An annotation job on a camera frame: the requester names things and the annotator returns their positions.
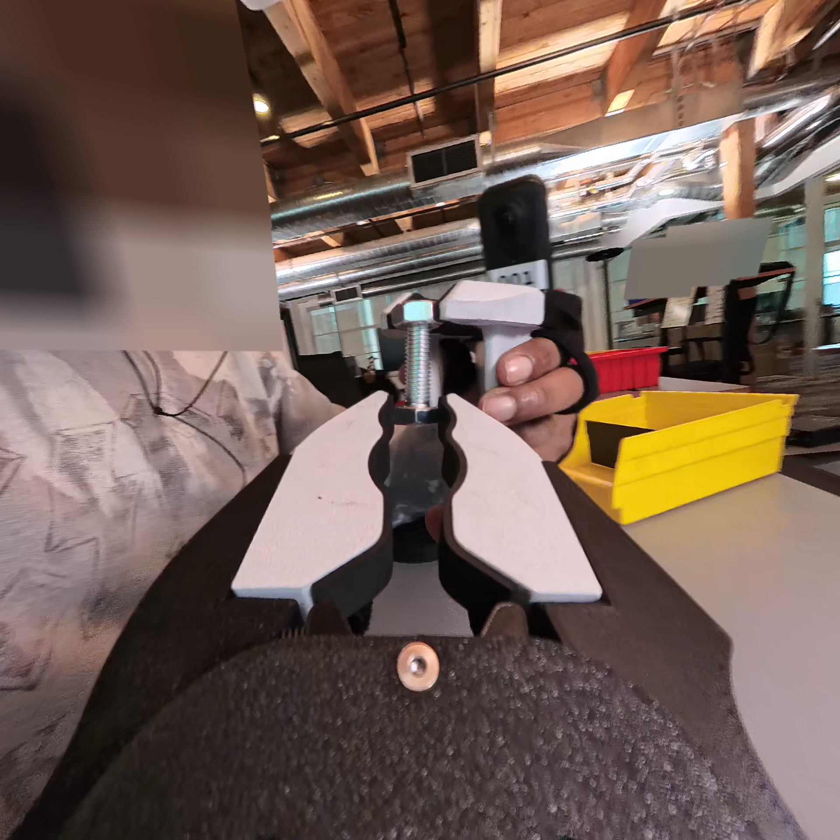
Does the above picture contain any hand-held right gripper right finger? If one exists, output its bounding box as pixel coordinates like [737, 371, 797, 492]
[437, 392, 605, 603]

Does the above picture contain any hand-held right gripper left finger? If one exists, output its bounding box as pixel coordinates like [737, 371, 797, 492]
[230, 390, 396, 603]

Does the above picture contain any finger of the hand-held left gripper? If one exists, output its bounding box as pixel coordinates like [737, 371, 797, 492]
[437, 280, 547, 413]
[379, 292, 424, 337]

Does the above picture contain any silver hex bolt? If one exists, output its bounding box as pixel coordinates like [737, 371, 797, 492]
[392, 323, 441, 427]

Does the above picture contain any person's left forearm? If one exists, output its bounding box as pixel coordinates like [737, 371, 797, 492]
[387, 430, 455, 526]

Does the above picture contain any ceiling vent grille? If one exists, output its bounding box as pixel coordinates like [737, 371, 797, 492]
[406, 134, 484, 190]

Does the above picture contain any black bin divider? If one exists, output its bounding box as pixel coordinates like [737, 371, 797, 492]
[585, 420, 658, 469]

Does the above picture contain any red plastic bin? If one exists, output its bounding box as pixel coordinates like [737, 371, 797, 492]
[586, 346, 670, 395]

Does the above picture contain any yellow plastic bin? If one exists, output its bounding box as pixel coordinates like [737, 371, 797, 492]
[558, 390, 802, 526]

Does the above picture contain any person's grey printed sweatshirt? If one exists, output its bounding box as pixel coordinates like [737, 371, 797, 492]
[0, 350, 345, 808]

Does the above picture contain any silver ventilation duct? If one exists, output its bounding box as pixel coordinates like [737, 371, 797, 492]
[274, 220, 488, 284]
[270, 98, 746, 245]

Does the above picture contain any thin black cable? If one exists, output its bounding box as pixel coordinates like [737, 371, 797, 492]
[121, 350, 247, 463]

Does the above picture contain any wooden support post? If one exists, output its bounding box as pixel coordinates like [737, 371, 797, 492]
[720, 120, 760, 221]

